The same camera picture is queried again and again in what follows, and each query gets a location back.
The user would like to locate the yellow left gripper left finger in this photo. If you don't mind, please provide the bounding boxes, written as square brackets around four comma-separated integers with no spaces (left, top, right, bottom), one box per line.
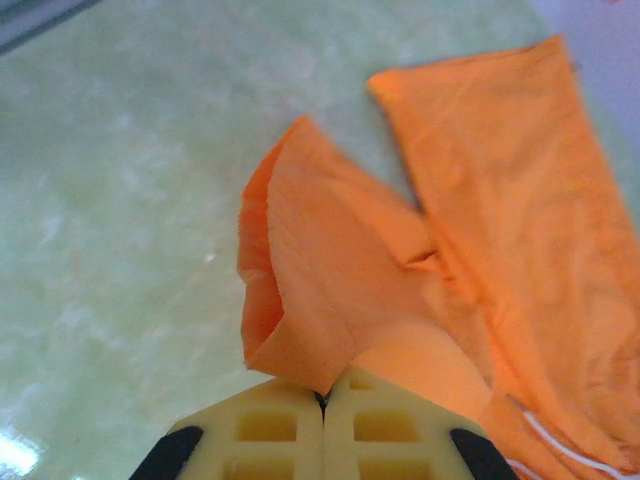
[128,377,326,480]

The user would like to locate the aluminium table side rail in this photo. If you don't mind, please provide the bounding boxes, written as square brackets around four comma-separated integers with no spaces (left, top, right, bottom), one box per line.
[0,0,104,57]

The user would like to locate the light orange shorts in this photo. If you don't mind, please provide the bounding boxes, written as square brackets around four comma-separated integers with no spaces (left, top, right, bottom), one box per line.
[234,33,640,480]

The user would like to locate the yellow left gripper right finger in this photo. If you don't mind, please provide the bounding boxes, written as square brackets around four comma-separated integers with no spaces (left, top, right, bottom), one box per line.
[322,364,522,480]

